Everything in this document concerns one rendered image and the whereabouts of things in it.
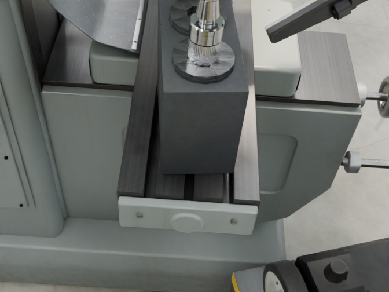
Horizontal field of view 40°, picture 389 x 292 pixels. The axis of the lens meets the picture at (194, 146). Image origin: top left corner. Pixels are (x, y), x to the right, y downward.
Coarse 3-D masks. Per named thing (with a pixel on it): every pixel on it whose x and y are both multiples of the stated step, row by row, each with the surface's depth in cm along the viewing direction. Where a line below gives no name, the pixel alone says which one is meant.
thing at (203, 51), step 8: (192, 32) 70; (192, 40) 71; (200, 40) 70; (208, 40) 70; (216, 40) 71; (192, 48) 72; (200, 48) 71; (208, 48) 71; (216, 48) 72; (192, 56) 73; (200, 56) 72; (208, 56) 72; (216, 56) 73; (200, 64) 73; (208, 64) 73
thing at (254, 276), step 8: (240, 272) 140; (248, 272) 140; (256, 272) 140; (232, 280) 142; (240, 280) 138; (248, 280) 138; (256, 280) 138; (232, 288) 144; (240, 288) 137; (248, 288) 137; (256, 288) 137
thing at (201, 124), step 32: (160, 0) 85; (192, 0) 83; (224, 0) 86; (160, 32) 80; (224, 32) 81; (160, 64) 79; (192, 64) 74; (224, 64) 74; (160, 96) 81; (192, 96) 73; (224, 96) 73; (160, 128) 84; (192, 128) 78; (224, 128) 78; (192, 160) 83; (224, 160) 84
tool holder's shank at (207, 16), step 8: (200, 0) 67; (208, 0) 67; (216, 0) 67; (200, 8) 68; (208, 8) 67; (216, 8) 68; (200, 16) 68; (208, 16) 68; (216, 16) 69; (208, 24) 70
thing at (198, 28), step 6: (192, 18) 70; (198, 18) 70; (222, 18) 71; (192, 24) 70; (198, 24) 70; (204, 24) 70; (210, 24) 70; (216, 24) 70; (222, 24) 70; (192, 30) 70; (198, 30) 69; (204, 30) 69; (210, 30) 69; (216, 30) 69; (222, 30) 70
